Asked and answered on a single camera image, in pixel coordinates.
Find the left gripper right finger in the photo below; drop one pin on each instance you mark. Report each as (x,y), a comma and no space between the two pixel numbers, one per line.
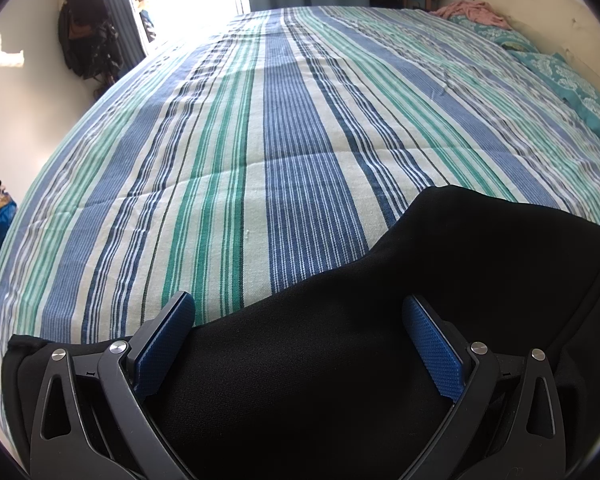
(532,443)

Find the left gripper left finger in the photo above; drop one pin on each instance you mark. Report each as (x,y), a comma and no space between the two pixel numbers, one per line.
(125,444)

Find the black pants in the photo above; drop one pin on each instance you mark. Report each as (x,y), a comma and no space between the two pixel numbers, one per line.
(322,380)

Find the striped bed sheet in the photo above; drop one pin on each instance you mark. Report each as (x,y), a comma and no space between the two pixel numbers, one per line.
(282,148)

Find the teal patterned pillow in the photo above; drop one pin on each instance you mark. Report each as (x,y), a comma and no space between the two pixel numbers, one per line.
(566,83)

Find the dark hanging clothes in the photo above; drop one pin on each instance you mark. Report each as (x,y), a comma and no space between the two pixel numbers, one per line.
(89,41)

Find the cream headboard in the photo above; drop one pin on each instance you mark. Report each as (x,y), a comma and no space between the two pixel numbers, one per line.
(566,27)

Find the pink garment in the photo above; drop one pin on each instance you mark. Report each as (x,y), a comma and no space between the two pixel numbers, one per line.
(479,12)

